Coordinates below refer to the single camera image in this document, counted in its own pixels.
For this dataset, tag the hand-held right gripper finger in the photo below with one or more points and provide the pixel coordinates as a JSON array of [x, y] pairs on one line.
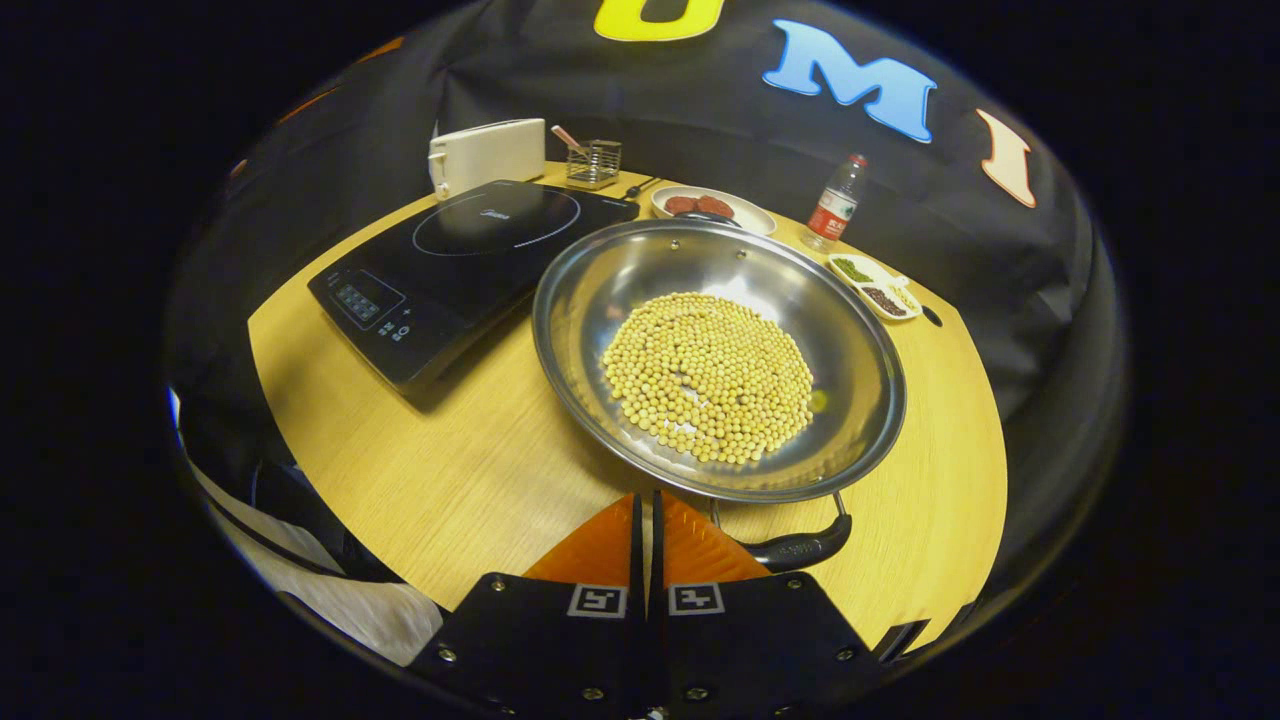
[[636, 570], [658, 570]]

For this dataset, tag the stainless steel pot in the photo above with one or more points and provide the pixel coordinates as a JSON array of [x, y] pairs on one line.
[[600, 280]]

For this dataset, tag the black induction cooktop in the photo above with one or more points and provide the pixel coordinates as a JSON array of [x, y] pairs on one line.
[[450, 270]]

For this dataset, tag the pile of soybeans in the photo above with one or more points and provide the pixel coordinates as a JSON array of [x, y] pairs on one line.
[[710, 380]]

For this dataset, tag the white cloth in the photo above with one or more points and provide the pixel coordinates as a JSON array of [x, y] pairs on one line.
[[370, 610]]

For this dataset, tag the white divided dish of beans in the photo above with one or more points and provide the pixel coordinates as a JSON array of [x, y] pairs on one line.
[[875, 287]]

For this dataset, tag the brown meat piece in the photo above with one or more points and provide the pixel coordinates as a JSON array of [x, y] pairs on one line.
[[716, 207], [680, 204]]

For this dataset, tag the white oval plate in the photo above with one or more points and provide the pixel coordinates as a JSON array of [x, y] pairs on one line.
[[750, 215]]

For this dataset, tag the clear water bottle red label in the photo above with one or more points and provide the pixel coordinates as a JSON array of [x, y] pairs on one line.
[[833, 208]]

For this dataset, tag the pink stick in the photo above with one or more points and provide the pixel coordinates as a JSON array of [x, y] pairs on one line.
[[568, 137]]

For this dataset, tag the white toaster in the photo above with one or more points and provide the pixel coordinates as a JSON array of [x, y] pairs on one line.
[[490, 155]]

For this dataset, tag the black backdrop cloth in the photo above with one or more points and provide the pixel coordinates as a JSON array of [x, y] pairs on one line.
[[700, 130]]

